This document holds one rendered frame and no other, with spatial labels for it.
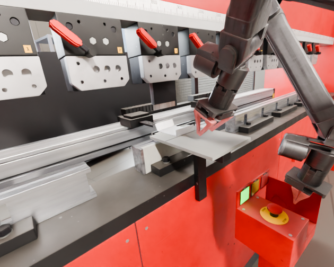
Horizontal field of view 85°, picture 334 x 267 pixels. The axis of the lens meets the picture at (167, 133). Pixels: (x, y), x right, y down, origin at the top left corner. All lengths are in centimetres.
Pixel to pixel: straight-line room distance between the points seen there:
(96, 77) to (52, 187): 29
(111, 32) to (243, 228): 68
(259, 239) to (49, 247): 54
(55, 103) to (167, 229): 76
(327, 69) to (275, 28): 201
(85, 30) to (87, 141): 44
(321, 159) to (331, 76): 203
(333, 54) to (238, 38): 225
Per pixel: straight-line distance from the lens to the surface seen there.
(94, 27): 53
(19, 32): 49
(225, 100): 47
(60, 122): 105
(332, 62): 260
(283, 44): 62
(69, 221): 55
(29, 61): 48
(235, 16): 38
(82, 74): 50
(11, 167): 79
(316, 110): 60
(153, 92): 63
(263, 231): 64
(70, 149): 80
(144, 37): 55
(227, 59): 40
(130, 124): 81
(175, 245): 72
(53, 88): 104
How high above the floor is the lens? 119
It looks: 18 degrees down
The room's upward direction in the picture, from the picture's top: 5 degrees counter-clockwise
